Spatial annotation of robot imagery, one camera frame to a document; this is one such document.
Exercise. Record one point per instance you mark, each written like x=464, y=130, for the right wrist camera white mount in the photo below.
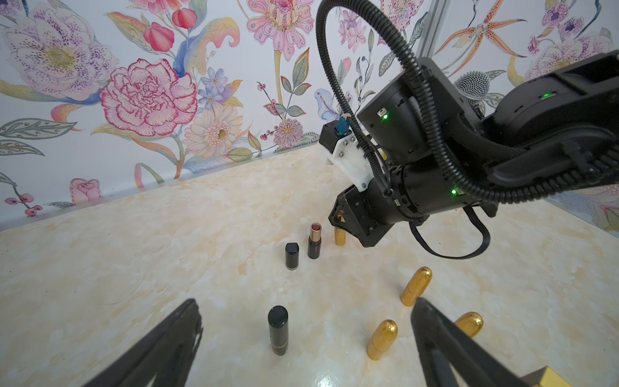
x=344, y=152

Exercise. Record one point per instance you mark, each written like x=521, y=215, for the square gold black lipstick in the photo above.
x=544, y=377

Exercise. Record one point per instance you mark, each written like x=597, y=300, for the black lipstick cap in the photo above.
x=291, y=256

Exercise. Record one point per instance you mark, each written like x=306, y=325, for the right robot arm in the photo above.
x=419, y=148

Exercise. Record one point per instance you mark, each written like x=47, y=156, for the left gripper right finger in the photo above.
x=446, y=351

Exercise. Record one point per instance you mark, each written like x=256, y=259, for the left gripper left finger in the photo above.
x=163, y=357

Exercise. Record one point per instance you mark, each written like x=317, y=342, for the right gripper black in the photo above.
x=367, y=215

